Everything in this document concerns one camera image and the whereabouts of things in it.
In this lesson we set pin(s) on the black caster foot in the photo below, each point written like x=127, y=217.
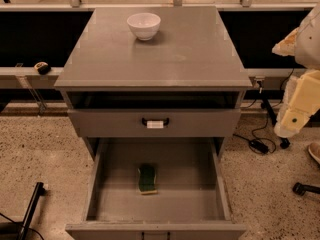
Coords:
x=301, y=189

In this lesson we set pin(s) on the black power adapter with cable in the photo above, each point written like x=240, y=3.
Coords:
x=257, y=144

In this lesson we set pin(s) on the white ceramic bowl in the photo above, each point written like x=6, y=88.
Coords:
x=144, y=26

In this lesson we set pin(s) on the black stand leg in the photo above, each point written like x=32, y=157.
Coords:
x=37, y=193
x=284, y=142

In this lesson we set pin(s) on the black white drawer handle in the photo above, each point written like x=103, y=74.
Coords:
x=155, y=123

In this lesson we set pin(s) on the closed grey top drawer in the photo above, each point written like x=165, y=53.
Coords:
x=94, y=123

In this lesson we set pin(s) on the open grey middle drawer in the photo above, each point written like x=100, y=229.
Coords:
x=190, y=202

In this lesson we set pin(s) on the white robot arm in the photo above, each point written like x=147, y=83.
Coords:
x=301, y=99

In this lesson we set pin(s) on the small black yellow device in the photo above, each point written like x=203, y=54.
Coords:
x=42, y=68

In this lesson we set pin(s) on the black stand leg left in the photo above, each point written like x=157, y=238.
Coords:
x=37, y=193

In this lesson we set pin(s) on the black stand leg right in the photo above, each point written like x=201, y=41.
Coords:
x=284, y=142

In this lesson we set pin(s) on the green yellow sponge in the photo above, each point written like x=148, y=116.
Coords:
x=147, y=179

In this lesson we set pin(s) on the tan shoe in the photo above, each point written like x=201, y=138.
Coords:
x=314, y=151

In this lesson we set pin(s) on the grey drawer cabinet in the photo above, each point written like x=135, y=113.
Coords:
x=191, y=63

